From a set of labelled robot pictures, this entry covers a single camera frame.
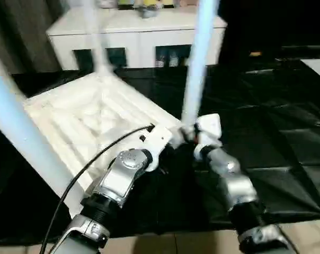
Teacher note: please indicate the white plastic table leg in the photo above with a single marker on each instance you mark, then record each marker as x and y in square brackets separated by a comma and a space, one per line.
[17, 111]
[199, 53]
[96, 39]

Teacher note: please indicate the white plastic table top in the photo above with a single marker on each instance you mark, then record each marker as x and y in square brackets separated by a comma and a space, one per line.
[83, 113]

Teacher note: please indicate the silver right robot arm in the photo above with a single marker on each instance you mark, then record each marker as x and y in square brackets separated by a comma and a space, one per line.
[229, 164]

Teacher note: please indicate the black mat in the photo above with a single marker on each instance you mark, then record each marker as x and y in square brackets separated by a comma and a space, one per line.
[268, 132]

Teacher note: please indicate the white cabinet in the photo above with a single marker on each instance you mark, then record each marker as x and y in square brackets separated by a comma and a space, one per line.
[123, 34]

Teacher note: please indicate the glass bowl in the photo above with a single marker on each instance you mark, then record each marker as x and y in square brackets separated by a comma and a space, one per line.
[148, 12]

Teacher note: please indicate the dark low shelf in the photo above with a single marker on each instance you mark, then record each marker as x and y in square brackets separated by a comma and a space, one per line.
[305, 51]

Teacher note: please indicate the white flat board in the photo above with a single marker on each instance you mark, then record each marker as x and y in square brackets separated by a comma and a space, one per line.
[319, 68]

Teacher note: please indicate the grey curtain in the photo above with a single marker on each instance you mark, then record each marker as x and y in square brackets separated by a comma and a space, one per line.
[30, 34]

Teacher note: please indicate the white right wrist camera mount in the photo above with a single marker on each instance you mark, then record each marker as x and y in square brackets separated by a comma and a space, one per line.
[210, 124]

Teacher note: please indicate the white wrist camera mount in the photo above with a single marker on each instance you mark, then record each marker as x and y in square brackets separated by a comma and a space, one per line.
[157, 136]
[210, 124]

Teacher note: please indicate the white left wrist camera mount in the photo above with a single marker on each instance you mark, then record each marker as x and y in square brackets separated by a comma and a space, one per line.
[157, 136]

